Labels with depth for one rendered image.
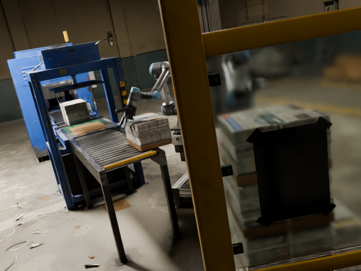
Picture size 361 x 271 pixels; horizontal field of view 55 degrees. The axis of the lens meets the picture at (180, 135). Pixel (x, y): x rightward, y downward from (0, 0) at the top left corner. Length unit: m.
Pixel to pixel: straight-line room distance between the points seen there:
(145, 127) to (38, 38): 8.78
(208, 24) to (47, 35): 8.52
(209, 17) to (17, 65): 3.70
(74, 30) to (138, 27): 2.08
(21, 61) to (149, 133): 3.67
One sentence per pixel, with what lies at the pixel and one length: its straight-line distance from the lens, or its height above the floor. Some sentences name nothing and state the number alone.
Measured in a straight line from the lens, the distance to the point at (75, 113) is 4.66.
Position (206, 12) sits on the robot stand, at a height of 1.82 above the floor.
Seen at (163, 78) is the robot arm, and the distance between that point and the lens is 3.07.
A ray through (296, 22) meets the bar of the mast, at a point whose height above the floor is 1.64.
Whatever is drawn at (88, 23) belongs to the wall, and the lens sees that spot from 11.63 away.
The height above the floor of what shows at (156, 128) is 0.96.
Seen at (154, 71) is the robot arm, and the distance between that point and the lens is 3.25.
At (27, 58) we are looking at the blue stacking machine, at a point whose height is 1.72.
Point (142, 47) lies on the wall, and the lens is 12.08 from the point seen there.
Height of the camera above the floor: 1.65
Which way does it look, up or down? 16 degrees down
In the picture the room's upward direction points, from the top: 10 degrees counter-clockwise
